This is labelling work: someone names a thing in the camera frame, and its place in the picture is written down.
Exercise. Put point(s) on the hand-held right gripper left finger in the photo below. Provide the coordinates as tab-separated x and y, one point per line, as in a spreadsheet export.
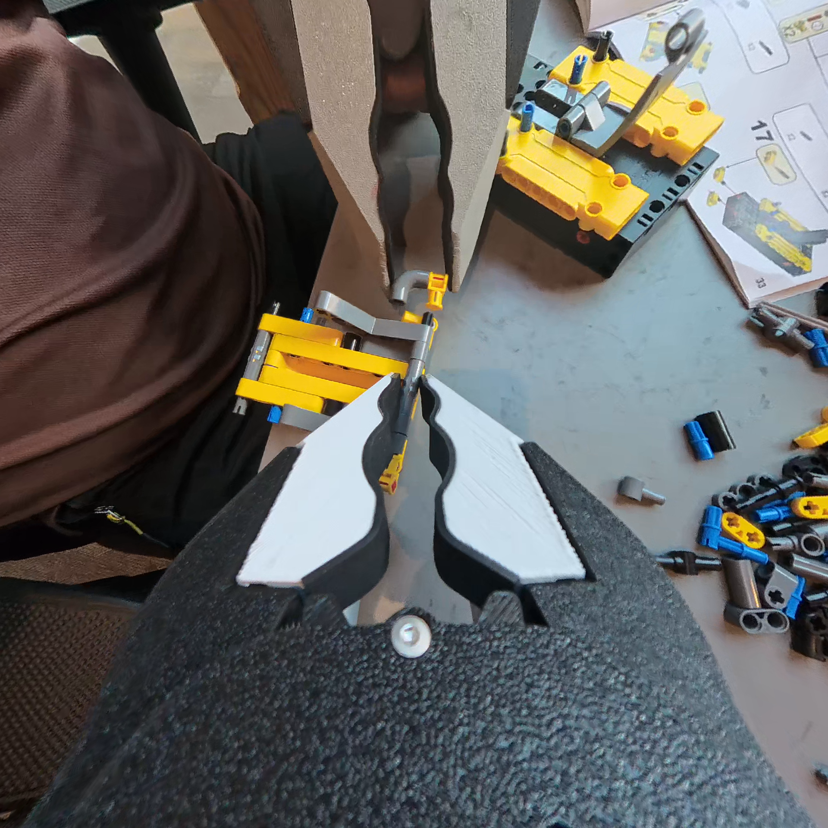
317	504

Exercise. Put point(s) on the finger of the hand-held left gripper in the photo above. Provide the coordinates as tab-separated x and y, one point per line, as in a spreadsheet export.
472	97
336	97

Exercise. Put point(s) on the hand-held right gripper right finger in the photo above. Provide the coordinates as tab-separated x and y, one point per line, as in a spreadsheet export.
504	511

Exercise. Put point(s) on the yellow panel vehicle assembly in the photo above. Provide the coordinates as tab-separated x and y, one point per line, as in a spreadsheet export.
310	362

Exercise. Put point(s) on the grey desk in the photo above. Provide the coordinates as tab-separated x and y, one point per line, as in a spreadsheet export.
582	362

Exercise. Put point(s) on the small grey pin piece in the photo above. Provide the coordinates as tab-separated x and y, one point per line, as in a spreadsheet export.
634	490

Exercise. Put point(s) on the black base yellow panel assembly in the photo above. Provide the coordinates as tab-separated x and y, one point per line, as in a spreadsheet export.
582	174

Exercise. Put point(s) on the black pin connector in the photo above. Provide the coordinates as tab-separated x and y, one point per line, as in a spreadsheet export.
685	563

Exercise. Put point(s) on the black and blue connector piece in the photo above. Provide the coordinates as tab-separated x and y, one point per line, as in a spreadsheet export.
711	433

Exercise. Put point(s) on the pile of small building pieces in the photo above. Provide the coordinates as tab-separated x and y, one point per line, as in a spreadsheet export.
770	550

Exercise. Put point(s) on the open instruction booklet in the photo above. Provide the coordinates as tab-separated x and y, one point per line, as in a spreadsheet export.
776	129

